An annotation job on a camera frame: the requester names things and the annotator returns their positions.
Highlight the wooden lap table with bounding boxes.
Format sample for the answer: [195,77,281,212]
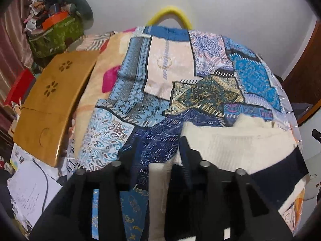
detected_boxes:
[12,50,101,167]

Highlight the green patterned storage bag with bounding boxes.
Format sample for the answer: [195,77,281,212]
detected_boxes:
[29,15,84,59]

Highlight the navy and cream striped sweater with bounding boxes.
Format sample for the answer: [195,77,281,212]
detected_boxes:
[148,114,310,241]

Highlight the blue patchwork quilt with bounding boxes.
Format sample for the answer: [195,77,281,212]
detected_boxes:
[68,25,286,241]

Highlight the black cable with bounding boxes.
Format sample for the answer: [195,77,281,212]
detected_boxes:
[33,159,49,206]

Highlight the grey checked bed sheet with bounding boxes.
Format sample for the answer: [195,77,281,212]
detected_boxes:
[272,73,303,143]

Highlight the yellow foam tube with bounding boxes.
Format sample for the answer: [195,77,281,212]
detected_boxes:
[145,5,192,29]

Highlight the grey plush toy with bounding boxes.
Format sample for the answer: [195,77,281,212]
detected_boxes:
[59,0,94,28]

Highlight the pink striped curtain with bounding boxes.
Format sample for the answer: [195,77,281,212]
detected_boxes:
[0,0,36,136]

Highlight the white paper sheets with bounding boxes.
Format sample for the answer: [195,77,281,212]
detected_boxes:
[7,161,63,229]

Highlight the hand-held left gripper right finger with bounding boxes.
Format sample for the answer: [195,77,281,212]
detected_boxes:
[164,136,294,241]

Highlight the pile of mixed clutter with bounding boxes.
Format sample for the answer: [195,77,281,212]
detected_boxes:
[24,0,66,34]

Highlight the orange box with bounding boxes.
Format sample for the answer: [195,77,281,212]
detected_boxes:
[42,11,69,29]

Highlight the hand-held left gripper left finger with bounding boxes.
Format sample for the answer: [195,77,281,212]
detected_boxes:
[29,153,138,241]

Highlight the wooden door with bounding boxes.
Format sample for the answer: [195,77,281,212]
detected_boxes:
[281,17,321,126]

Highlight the peach floral blanket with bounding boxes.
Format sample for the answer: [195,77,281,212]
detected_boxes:
[68,29,137,156]

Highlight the red box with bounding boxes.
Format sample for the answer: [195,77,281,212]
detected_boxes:
[4,69,36,106]

